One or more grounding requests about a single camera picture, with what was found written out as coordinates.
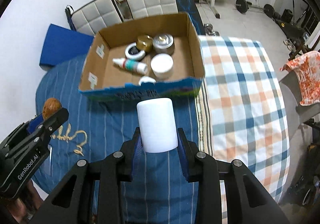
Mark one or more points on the blue black weight bench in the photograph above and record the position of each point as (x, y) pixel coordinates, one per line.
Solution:
(189, 7)

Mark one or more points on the white quilted chair left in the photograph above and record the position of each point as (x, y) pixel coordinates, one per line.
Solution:
(94, 16)

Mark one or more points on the blue foam mat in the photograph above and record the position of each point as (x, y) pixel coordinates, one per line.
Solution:
(61, 44)

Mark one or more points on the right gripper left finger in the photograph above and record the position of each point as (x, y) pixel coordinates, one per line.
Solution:
(71, 201)

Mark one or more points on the grey chair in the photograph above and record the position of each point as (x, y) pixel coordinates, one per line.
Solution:
(292, 97)

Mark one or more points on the black and white round tin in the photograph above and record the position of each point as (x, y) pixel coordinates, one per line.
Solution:
(133, 53)

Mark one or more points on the barbell on floor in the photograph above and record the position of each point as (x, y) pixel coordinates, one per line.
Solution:
(243, 6)

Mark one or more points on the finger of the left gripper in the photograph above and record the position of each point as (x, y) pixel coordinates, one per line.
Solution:
(50, 126)
(31, 125)

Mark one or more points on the silver round tin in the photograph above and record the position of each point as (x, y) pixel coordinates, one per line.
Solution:
(163, 44)

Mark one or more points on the orange floral cloth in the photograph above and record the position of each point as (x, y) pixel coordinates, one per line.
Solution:
(306, 68)

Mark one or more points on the brown walnut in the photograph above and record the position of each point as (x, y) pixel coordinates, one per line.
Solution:
(51, 106)

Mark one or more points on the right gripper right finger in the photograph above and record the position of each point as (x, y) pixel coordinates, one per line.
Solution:
(247, 199)

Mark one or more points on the white lidded round tin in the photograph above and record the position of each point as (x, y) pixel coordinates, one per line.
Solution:
(162, 66)

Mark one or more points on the white rectangular block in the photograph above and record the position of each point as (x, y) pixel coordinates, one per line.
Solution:
(157, 125)

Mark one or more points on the gold round tin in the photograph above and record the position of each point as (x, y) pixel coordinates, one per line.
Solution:
(144, 43)

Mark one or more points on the chrome dumbbell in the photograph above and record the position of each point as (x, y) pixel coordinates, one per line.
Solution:
(209, 30)

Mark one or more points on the open cardboard box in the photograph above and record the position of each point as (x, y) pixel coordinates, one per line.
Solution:
(108, 74)

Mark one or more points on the plaid bed sheet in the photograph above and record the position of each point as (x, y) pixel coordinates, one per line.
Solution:
(241, 112)

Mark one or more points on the white green spray bottle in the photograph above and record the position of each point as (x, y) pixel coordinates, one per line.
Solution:
(131, 65)

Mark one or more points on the white earbuds case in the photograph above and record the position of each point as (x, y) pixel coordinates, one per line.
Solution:
(146, 79)

